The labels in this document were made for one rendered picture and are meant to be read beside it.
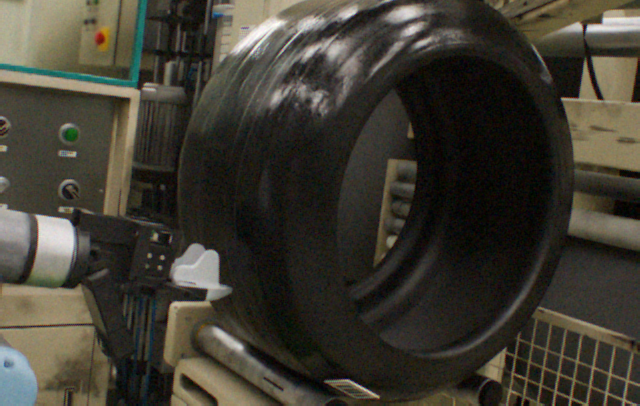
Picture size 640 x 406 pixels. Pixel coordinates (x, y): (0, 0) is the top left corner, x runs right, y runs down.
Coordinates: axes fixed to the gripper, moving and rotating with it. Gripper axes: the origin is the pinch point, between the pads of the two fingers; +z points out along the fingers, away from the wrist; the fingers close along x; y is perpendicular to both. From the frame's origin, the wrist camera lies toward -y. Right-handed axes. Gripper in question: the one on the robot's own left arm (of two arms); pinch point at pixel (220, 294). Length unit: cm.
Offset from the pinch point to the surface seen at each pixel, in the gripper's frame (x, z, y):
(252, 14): 32, 13, 40
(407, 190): 33, 55, 19
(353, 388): -10.6, 15.2, -7.5
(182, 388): 22.5, 10.9, -19.6
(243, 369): 8.7, 11.7, -11.8
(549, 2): 5, 51, 54
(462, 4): -9.3, 19.0, 42.2
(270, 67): -1.4, -1.4, 28.0
